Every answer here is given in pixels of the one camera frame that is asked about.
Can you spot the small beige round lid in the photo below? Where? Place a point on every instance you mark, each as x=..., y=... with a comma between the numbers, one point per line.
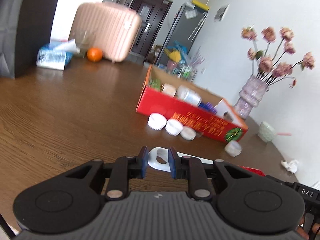
x=188, y=133

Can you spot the dark brown door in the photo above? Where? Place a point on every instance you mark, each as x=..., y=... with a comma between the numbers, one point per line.
x=152, y=13

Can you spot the purple textured vase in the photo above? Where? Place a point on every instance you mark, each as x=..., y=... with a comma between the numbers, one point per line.
x=250, y=96

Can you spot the blue gear-shaped lid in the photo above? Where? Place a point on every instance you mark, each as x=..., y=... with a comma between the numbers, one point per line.
x=207, y=106

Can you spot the small beige orange bottle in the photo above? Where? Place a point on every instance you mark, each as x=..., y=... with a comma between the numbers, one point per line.
x=168, y=90

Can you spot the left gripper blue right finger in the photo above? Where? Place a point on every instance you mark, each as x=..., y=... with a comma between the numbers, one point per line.
x=192, y=170

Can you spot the clear white-label bottle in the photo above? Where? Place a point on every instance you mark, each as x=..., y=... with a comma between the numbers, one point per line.
x=188, y=95

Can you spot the white red brush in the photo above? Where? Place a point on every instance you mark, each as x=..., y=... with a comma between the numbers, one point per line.
x=159, y=160

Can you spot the white ridged jar lid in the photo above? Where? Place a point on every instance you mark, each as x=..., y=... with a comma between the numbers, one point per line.
x=157, y=121

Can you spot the pale green bowl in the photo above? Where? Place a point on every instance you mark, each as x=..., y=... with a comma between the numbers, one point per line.
x=266, y=132

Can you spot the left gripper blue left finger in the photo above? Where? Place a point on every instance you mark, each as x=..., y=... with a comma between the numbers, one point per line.
x=122, y=171

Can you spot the crumpled white tissue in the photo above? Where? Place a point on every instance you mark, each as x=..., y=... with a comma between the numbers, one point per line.
x=291, y=166

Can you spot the pink spoon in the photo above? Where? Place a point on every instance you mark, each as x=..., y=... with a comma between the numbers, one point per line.
x=283, y=134

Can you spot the green spray bottle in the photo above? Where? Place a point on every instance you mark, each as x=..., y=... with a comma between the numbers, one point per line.
x=155, y=84

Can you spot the blue tissue pack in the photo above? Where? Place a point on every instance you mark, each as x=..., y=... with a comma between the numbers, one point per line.
x=57, y=54

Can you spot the orange fruit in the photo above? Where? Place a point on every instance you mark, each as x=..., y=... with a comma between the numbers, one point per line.
x=94, y=54

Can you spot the grey refrigerator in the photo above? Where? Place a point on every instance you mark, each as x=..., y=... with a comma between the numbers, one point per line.
x=184, y=30

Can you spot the small white cup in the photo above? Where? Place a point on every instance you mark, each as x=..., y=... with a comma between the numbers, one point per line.
x=233, y=148

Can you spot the dried pink flowers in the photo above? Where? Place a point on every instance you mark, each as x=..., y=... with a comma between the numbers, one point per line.
x=267, y=67

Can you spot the black paper bag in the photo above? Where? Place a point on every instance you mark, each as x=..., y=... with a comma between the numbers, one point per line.
x=26, y=26

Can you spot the yellow box on refrigerator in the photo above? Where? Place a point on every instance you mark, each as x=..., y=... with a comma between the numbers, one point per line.
x=200, y=5

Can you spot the purple gear-shaped lid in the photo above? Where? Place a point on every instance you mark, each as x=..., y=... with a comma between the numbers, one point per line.
x=212, y=109

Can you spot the clear drinking glass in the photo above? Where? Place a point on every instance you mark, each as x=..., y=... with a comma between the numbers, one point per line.
x=84, y=40

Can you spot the pink hard suitcase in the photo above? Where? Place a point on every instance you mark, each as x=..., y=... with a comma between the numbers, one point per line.
x=114, y=28

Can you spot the wire storage rack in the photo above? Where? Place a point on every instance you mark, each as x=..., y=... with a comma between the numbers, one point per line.
x=185, y=71

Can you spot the red cardboard box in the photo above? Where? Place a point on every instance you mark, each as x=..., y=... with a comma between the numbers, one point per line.
x=223, y=126

